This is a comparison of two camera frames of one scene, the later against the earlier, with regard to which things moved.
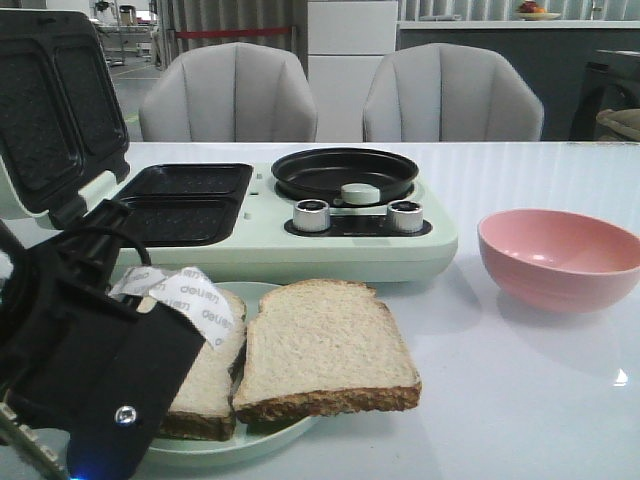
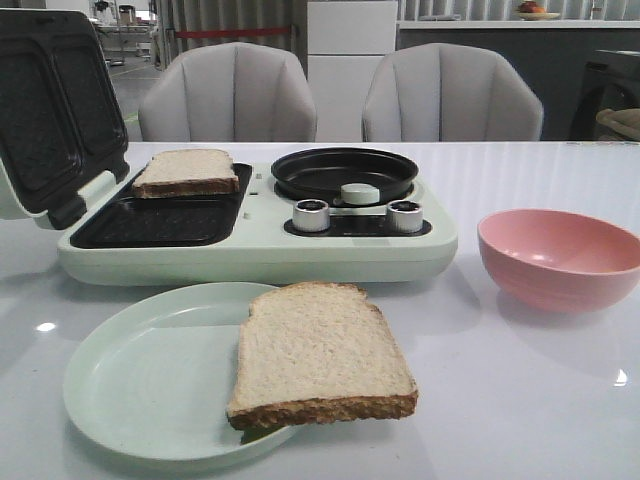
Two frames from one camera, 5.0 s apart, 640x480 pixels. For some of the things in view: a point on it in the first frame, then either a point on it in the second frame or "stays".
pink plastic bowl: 558,261 stays
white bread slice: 320,347 stays
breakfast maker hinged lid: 62,128 stays
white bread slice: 202,408 → 191,171
